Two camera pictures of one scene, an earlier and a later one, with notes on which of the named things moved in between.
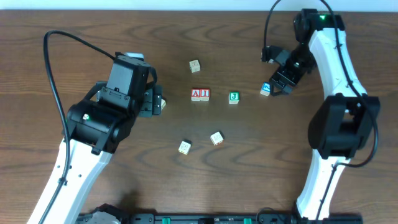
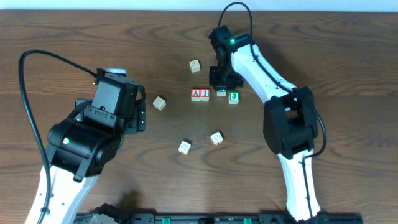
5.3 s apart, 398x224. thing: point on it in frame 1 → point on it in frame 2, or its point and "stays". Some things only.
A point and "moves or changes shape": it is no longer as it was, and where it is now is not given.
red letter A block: [195, 95] stays
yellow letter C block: [163, 103] stays
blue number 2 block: [265, 88] moves or changes shape
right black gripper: [283, 80] → [225, 83]
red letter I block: [204, 94] stays
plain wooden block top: [194, 66] stays
